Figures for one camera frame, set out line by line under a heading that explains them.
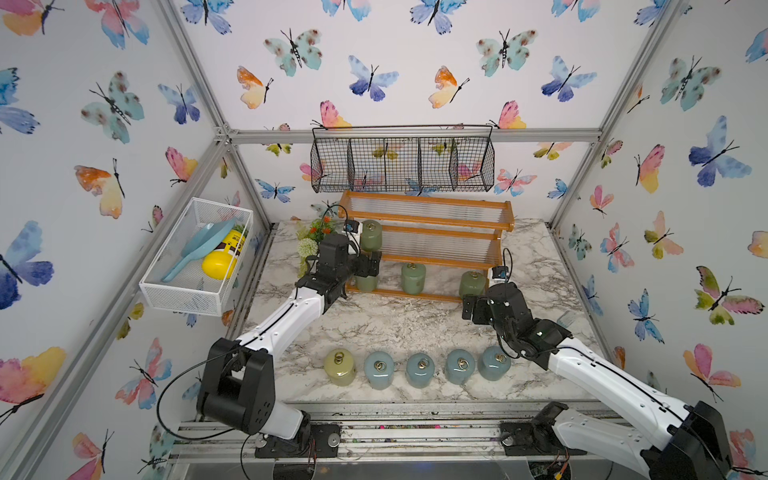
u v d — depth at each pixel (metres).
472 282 0.93
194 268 0.69
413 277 0.95
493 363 0.79
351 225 0.74
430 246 1.15
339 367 0.78
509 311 0.58
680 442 0.39
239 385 0.43
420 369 0.77
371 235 0.89
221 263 0.69
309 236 0.99
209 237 0.69
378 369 0.77
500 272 0.69
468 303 0.72
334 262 0.64
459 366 0.77
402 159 0.99
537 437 0.70
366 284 0.98
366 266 0.77
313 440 0.72
